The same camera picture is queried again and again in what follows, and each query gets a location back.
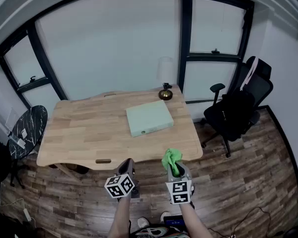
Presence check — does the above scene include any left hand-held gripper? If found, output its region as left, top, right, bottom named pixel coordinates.
left=104, top=158, right=143, bottom=203

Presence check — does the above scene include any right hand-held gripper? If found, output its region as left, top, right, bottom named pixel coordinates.
left=165, top=161, right=196, bottom=205

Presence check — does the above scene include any green cloth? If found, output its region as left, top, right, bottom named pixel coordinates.
left=161, top=148, right=183, bottom=178

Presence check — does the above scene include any person's right forearm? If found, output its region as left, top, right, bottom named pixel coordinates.
left=179, top=202, right=214, bottom=238

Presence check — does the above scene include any person's left forearm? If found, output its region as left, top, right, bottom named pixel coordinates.
left=108, top=197, right=131, bottom=238

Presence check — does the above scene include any black device with blue screen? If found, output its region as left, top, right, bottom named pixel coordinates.
left=163, top=215, right=186, bottom=227

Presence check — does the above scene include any black white patterned shirt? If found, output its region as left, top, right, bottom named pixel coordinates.
left=134, top=226, right=189, bottom=238

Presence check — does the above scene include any white shade brass table lamp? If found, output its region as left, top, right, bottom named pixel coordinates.
left=155, top=56, right=176, bottom=101

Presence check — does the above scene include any black bag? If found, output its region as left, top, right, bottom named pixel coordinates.
left=221, top=88, right=256, bottom=141

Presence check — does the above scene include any black marble round table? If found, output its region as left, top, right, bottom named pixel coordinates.
left=8, top=105, right=48, bottom=159

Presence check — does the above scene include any clear acrylic stand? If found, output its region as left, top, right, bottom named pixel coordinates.
left=7, top=132, right=26, bottom=148

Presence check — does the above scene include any white power strip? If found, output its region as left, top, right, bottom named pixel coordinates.
left=21, top=208, right=32, bottom=222

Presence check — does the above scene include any black mesh office chair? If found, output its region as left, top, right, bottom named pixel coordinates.
left=203, top=56, right=274, bottom=158

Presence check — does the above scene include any black side chair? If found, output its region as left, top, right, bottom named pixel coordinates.
left=0, top=124, right=25, bottom=189

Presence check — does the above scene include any black equipment pile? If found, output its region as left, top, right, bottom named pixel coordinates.
left=0, top=202, right=40, bottom=238

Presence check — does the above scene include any black window frame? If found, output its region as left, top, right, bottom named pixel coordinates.
left=0, top=21, right=68, bottom=109
left=178, top=0, right=255, bottom=105

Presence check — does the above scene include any pink strap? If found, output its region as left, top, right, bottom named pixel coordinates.
left=239, top=57, right=259, bottom=91

